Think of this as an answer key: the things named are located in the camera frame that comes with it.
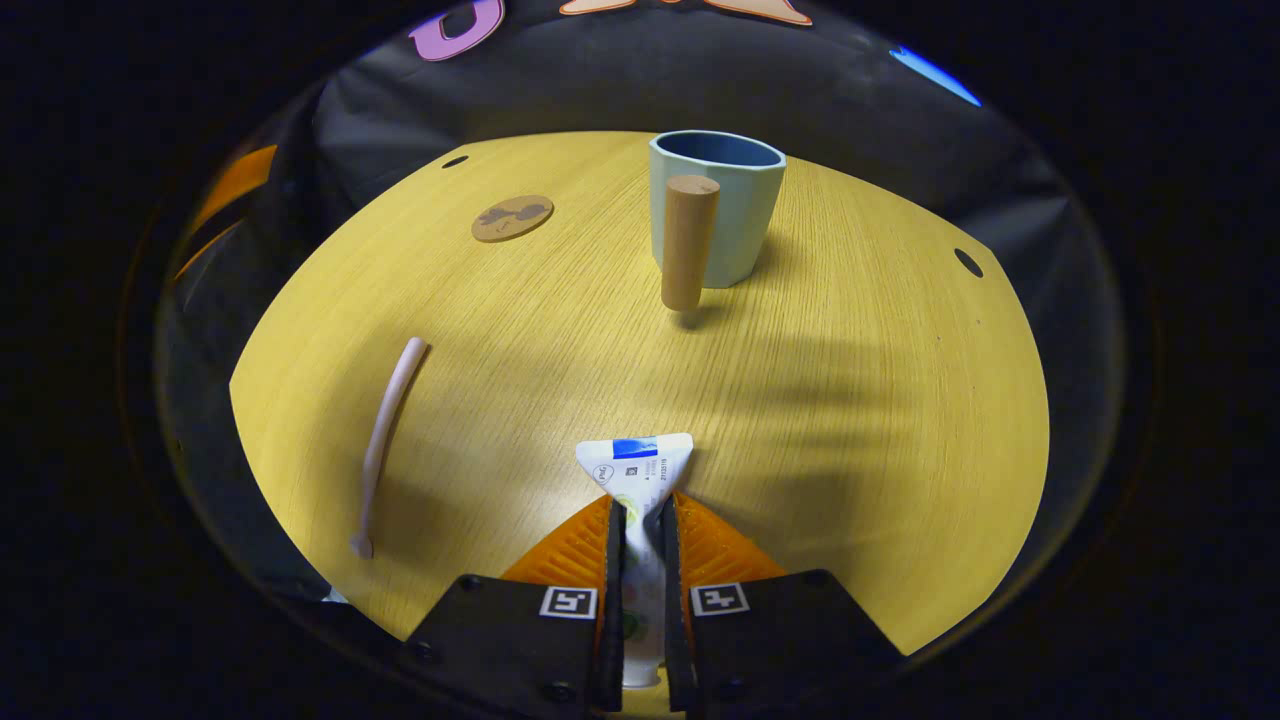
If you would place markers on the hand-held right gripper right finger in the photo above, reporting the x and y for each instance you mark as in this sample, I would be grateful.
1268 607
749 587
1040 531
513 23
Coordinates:
675 600

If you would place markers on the white toothpaste tube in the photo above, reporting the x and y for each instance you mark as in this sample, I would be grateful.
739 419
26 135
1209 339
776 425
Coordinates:
640 470

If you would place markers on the round brown coaster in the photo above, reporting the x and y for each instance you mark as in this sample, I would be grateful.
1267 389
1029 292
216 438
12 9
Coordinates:
512 218

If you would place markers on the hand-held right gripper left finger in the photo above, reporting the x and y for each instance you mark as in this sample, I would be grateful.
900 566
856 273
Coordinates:
612 600

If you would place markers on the black backdrop cloth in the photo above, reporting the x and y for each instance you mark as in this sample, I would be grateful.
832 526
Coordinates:
850 90

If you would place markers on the pink toothbrush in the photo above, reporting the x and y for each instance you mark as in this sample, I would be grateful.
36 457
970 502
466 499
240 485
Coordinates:
385 430

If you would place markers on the wooden desktop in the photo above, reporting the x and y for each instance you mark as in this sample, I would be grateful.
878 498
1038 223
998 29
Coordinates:
850 450

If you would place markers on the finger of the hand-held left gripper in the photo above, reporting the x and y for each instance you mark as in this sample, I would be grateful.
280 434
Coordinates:
240 180
210 250

